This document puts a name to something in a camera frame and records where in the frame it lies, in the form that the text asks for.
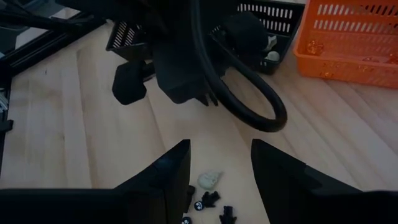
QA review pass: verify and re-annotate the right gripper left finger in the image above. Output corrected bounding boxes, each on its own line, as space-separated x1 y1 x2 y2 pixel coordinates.
116 139 191 224

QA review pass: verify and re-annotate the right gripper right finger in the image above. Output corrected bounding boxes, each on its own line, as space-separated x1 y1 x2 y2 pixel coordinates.
251 139 361 224

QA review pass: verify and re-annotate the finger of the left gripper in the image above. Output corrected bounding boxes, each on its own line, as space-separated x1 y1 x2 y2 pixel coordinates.
224 11 269 54

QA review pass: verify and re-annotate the black plastic basket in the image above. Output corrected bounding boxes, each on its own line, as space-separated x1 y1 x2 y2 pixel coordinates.
105 0 306 75

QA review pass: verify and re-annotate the orange translucent pumpkin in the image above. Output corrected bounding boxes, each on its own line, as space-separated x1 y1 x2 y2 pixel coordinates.
306 39 325 57

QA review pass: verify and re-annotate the orange plastic basket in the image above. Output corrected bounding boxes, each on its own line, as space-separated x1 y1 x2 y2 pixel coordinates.
292 0 398 90

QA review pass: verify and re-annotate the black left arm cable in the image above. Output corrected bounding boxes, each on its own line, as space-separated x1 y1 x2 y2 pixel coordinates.
190 0 289 133

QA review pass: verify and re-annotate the black aluminium table frame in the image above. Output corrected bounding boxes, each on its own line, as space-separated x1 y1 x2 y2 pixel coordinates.
0 0 108 175

